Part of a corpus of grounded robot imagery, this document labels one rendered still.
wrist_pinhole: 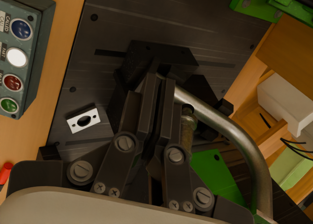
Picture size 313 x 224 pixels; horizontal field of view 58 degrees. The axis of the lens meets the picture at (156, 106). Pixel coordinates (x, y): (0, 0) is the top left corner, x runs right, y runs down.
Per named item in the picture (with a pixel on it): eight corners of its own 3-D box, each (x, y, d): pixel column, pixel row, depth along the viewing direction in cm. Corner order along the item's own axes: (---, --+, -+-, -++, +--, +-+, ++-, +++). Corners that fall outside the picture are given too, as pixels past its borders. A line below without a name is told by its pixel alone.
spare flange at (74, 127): (71, 131, 51) (72, 134, 51) (64, 117, 48) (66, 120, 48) (98, 118, 53) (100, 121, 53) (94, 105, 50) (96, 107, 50)
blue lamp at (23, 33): (9, 34, 30) (11, 40, 30) (11, 15, 29) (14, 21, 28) (27, 36, 32) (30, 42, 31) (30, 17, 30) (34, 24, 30)
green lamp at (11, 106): (-1, 108, 36) (1, 115, 35) (1, 94, 35) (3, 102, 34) (15, 107, 37) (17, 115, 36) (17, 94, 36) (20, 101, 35)
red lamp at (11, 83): (2, 86, 34) (4, 93, 33) (4, 71, 33) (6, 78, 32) (19, 86, 35) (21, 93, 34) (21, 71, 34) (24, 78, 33)
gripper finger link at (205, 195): (132, 215, 14) (148, 107, 18) (193, 227, 14) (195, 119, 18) (148, 192, 11) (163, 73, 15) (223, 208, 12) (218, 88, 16)
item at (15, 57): (5, 61, 32) (8, 68, 31) (8, 44, 31) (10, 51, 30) (23, 62, 33) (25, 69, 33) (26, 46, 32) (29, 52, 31)
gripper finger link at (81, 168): (61, 201, 13) (95, 93, 17) (128, 214, 14) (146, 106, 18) (63, 173, 11) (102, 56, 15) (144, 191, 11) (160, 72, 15)
